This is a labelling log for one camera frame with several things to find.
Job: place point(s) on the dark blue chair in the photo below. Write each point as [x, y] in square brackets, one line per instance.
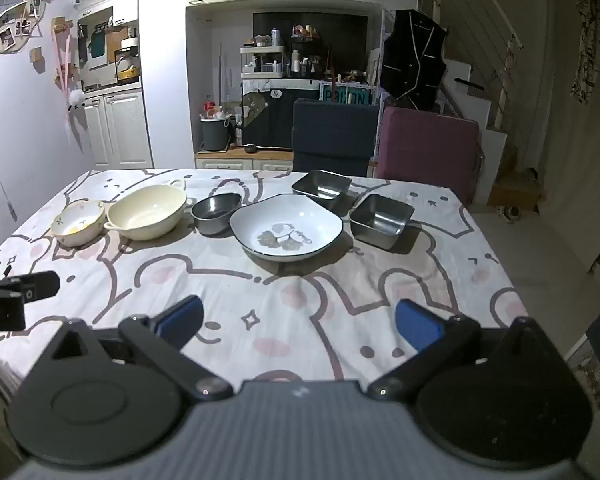
[332, 135]

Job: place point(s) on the pink ribbon plush hanging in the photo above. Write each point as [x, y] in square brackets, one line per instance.
[70, 85]

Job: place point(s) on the white shelf rack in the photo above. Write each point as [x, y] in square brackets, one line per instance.
[262, 62]

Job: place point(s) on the pair of slippers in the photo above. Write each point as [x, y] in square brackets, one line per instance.
[509, 212]

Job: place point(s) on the teal sign plate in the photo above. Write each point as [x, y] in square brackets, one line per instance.
[344, 96]

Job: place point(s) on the round steel bowl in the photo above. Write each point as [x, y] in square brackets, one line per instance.
[215, 216]

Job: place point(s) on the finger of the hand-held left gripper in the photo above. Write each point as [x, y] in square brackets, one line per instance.
[30, 286]

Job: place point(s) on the black vest with white trim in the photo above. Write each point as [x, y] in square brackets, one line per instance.
[411, 60]

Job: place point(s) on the grey bin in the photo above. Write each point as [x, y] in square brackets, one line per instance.
[214, 136]

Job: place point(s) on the square steel bowl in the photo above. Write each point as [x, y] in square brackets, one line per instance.
[380, 221]
[321, 185]

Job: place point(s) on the maroon chair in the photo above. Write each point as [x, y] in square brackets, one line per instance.
[430, 150]

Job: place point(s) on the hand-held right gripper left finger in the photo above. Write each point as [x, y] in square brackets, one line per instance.
[186, 316]

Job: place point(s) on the bear print tablecloth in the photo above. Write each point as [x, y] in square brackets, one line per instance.
[280, 310]

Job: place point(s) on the small floral yellow-rimmed bowl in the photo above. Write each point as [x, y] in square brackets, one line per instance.
[77, 226]

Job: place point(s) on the dish rack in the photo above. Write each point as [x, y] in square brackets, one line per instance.
[127, 62]

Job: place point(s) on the white plate with leaf print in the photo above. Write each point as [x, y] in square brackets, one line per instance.
[292, 217]

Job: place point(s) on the teal hanging board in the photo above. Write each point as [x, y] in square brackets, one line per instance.
[98, 44]

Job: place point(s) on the low wooden counter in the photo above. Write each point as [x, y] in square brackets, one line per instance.
[230, 152]

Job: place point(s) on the white lower kitchen cabinets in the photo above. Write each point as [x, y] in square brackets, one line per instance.
[122, 127]

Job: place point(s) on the staircase with railing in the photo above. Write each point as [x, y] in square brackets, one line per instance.
[485, 85]

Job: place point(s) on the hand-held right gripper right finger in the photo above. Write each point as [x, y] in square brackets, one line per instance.
[416, 327]

